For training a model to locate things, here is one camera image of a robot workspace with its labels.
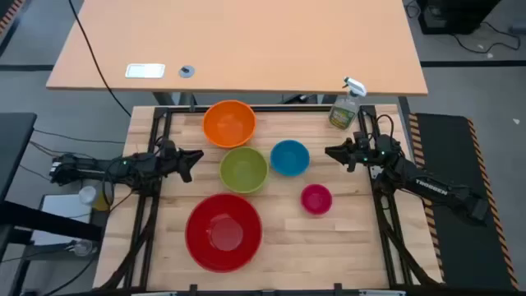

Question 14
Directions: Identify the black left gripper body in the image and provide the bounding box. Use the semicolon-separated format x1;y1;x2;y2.
155;138;184;176

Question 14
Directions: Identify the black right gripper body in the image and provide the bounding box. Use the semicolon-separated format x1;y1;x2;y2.
347;131;377;167

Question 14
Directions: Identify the blue plastic bowl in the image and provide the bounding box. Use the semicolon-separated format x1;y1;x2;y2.
270;139;311;178

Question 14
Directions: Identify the clear cleaner spray bottle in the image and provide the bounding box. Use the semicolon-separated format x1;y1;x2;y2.
327;76;368;132

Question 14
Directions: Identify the small pink plastic bowl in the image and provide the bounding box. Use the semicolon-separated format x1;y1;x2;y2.
300;183;334;216

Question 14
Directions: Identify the orange plastic bowl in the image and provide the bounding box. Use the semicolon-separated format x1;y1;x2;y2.
201;99;258;150

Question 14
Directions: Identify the green plastic bowl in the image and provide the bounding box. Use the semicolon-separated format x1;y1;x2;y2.
219;146;270;195

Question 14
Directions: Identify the large red plastic bowl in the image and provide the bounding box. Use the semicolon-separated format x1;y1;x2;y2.
184;192;264;274

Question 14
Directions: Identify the yellow bottle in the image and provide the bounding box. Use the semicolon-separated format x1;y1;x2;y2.
95;183;115;212

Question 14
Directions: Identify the white rectangular desk plate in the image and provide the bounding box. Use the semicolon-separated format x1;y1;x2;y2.
124;62;167;80

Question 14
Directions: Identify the clear plastic cup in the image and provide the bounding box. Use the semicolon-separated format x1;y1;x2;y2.
78;185;98;206

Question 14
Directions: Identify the black hazard-striped floor mat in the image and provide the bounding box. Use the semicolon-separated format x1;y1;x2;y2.
407;112;521;292

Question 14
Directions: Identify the white box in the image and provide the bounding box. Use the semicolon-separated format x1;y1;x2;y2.
31;192;95;247

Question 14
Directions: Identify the light wooden desk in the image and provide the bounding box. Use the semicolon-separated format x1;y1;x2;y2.
45;0;429;97

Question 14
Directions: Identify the black side table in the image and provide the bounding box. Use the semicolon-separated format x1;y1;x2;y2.
0;112;38;203

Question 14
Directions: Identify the black computer tower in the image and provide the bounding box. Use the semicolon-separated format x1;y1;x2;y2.
416;0;503;35

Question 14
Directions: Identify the black aluminium table frame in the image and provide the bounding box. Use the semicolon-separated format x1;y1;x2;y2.
93;104;445;296

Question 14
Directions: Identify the black cable across desk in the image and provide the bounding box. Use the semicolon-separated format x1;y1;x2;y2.
67;0;133;118

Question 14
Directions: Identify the black floor cable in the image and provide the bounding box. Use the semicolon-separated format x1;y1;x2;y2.
404;0;522;55

